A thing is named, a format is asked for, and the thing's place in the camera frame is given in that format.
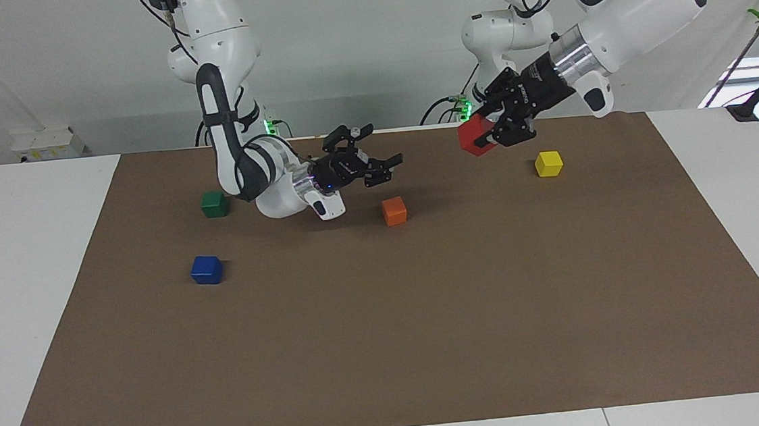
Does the brown paper mat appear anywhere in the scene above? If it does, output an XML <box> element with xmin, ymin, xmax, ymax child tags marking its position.
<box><xmin>0</xmin><ymin>101</ymin><xmax>759</xmax><ymax>426</ymax></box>

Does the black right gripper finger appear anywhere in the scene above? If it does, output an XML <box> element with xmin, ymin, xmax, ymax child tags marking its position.
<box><xmin>321</xmin><ymin>123</ymin><xmax>377</xmax><ymax>161</ymax></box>
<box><xmin>360</xmin><ymin>151</ymin><xmax>407</xmax><ymax>189</ymax></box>

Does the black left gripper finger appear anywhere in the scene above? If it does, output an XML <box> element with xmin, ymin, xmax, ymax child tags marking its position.
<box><xmin>471</xmin><ymin>103</ymin><xmax>539</xmax><ymax>151</ymax></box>
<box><xmin>474</xmin><ymin>67</ymin><xmax>523</xmax><ymax>121</ymax></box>

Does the white wall box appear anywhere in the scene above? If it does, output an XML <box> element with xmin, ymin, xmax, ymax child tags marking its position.
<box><xmin>9</xmin><ymin>124</ymin><xmax>88</xmax><ymax>164</ymax></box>

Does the red wooden block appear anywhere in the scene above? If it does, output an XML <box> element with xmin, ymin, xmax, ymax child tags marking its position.
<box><xmin>456</xmin><ymin>111</ymin><xmax>503</xmax><ymax>159</ymax></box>

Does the blue wooden block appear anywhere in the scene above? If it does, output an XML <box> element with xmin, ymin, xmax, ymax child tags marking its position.
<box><xmin>189</xmin><ymin>254</ymin><xmax>225</xmax><ymax>287</ymax></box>

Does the black left arm base cable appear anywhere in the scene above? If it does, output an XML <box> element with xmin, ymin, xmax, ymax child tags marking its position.
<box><xmin>418</xmin><ymin>93</ymin><xmax>475</xmax><ymax>127</ymax></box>

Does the yellow wooden block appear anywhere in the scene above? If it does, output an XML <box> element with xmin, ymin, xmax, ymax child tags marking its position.
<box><xmin>534</xmin><ymin>150</ymin><xmax>565</xmax><ymax>179</ymax></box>

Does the orange wooden block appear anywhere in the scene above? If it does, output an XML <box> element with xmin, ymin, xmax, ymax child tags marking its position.
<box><xmin>381</xmin><ymin>195</ymin><xmax>409</xmax><ymax>228</ymax></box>

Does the green wooden block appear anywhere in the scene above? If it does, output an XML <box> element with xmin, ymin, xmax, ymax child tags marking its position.
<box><xmin>200</xmin><ymin>190</ymin><xmax>232</xmax><ymax>219</ymax></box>

